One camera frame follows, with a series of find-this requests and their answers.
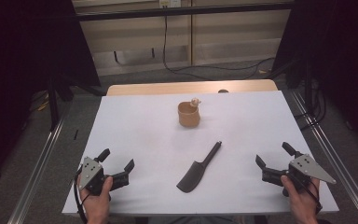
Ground person's right hand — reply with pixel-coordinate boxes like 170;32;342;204
280;175;323;224

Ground right hand-held gripper cable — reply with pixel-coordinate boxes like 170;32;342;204
285;172;324;214

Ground black metal stand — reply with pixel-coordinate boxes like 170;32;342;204
283;59;315;108
46;74;106;132

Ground white table sheet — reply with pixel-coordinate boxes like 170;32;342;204
61;90;340;217

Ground bundle of black cables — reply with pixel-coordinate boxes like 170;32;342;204
293;78;328;132

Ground black curtain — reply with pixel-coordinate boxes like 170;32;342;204
0;0;102;188
273;0;358;153

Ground wooden table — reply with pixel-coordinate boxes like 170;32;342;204
105;78;279;97

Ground metal floor rail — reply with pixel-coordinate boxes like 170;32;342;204
288;90;358;224
7;102;71;224

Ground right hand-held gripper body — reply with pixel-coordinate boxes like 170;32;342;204
260;153;337;198

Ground dark grey spatula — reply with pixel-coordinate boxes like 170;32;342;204
175;140;223;194

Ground black horizontal bar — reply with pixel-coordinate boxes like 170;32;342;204
74;2;295;22

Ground white wall outlet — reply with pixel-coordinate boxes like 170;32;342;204
158;0;182;8

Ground brown cup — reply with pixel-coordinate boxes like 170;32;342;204
177;101;201;129

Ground black floor cable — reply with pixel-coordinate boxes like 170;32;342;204
162;6;276;81

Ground hand-held gripper cable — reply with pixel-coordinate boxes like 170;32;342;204
73;167;90;224
285;172;324;214

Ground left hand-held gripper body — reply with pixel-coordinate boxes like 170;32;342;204
76;156;131;197

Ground left hand-held gripper cable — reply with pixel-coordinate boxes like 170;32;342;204
73;167;90;224

